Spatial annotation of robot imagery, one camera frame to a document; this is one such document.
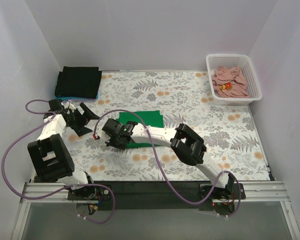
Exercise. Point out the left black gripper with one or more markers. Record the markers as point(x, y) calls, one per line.
point(80, 120)

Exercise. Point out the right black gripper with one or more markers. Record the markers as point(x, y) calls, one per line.
point(112, 141)

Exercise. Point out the green t shirt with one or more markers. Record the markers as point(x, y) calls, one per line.
point(151, 118)

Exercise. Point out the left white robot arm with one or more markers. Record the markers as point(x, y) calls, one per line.
point(50, 157)

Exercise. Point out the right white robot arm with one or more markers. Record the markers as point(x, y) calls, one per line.
point(186, 144)

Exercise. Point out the folded black t shirt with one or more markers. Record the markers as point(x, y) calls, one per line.
point(78, 82)

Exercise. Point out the floral table mat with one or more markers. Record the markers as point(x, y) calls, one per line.
point(181, 97)

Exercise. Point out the pink t shirt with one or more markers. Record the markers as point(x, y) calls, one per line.
point(230, 83)

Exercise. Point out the white plastic basket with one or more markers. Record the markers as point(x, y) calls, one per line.
point(213, 61)

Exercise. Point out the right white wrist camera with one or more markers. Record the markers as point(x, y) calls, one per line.
point(101, 135)

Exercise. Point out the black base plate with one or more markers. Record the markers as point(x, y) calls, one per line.
point(147, 195)

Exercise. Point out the aluminium frame rail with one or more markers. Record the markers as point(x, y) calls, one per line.
point(99, 193)

